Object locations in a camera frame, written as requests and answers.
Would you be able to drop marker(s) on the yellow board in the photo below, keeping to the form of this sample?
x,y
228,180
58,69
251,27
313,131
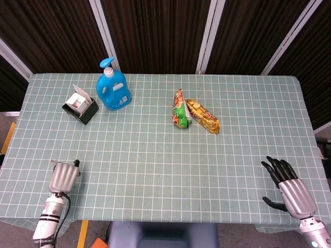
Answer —
x,y
7,138

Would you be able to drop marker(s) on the blue detergent pump bottle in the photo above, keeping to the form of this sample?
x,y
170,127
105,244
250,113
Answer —
x,y
113,90

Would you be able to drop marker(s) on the white cardboard carton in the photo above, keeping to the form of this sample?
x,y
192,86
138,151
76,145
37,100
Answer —
x,y
77,102

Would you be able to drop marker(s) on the yellow floor tape strip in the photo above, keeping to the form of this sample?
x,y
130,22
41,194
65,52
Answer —
x,y
82,233

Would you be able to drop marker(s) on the orange floor object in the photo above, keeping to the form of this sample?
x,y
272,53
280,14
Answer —
x,y
99,243

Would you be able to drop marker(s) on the golden snack bag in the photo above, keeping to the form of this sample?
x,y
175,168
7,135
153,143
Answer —
x,y
204,116

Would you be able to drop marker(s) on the green grid tablecloth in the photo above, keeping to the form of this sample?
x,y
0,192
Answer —
x,y
160,168

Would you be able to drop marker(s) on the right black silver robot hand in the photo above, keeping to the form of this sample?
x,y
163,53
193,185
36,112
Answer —
x,y
297,197

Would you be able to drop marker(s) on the black open box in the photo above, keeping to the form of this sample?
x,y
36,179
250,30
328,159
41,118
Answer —
x,y
89,113

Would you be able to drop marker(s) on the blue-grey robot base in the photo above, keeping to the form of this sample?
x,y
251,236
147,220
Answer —
x,y
163,236

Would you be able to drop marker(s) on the black equipment box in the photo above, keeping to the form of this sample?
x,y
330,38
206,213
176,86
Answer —
x,y
324,147

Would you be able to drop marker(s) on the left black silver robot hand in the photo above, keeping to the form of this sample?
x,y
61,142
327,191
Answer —
x,y
62,178

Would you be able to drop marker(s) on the green snack bag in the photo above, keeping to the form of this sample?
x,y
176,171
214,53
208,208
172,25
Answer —
x,y
182,116

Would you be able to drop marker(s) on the dark brown partition panel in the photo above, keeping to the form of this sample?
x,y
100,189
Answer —
x,y
157,33
51,33
10,85
258,33
310,77

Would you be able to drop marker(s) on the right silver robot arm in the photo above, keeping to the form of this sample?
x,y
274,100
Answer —
x,y
315,233

